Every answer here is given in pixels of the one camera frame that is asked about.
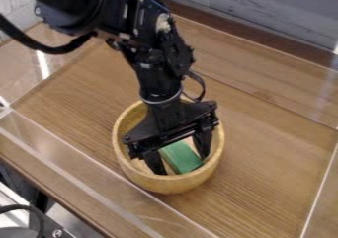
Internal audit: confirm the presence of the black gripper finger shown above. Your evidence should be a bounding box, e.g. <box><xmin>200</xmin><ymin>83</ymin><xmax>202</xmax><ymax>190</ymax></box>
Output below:
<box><xmin>192</xmin><ymin>125</ymin><xmax>212</xmax><ymax>160</ymax></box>
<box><xmin>143</xmin><ymin>150</ymin><xmax>167</xmax><ymax>175</ymax></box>

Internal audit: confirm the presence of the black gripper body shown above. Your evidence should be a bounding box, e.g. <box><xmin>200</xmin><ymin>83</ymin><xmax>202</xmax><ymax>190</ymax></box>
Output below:
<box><xmin>123</xmin><ymin>99</ymin><xmax>219</xmax><ymax>159</ymax></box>

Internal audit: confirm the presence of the green rectangular block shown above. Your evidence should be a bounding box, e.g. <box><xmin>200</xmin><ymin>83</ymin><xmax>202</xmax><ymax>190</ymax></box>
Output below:
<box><xmin>160</xmin><ymin>141</ymin><xmax>203</xmax><ymax>175</ymax></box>

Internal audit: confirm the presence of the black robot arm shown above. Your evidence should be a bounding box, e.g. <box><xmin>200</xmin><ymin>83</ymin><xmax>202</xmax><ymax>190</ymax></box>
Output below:
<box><xmin>36</xmin><ymin>0</ymin><xmax>218</xmax><ymax>175</ymax></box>

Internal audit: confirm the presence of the brown wooden bowl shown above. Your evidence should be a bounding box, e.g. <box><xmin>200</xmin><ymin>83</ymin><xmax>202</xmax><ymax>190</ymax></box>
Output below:
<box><xmin>112</xmin><ymin>101</ymin><xmax>226</xmax><ymax>195</ymax></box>

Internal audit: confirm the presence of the clear acrylic tray wall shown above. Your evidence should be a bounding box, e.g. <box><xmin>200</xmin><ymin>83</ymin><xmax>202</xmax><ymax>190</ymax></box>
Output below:
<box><xmin>0</xmin><ymin>5</ymin><xmax>338</xmax><ymax>238</ymax></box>

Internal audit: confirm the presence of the black metal mount plate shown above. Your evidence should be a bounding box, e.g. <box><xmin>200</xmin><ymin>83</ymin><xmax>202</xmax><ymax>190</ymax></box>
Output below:
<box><xmin>27</xmin><ymin>204</ymin><xmax>90</xmax><ymax>238</ymax></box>

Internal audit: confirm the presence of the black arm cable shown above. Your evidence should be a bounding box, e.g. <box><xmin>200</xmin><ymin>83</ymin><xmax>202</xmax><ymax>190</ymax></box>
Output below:
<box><xmin>0</xmin><ymin>13</ymin><xmax>98</xmax><ymax>56</ymax></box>

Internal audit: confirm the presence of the black cable lower left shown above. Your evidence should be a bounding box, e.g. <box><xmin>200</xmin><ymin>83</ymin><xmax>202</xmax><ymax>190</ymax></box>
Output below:
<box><xmin>0</xmin><ymin>204</ymin><xmax>47</xmax><ymax>238</ymax></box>

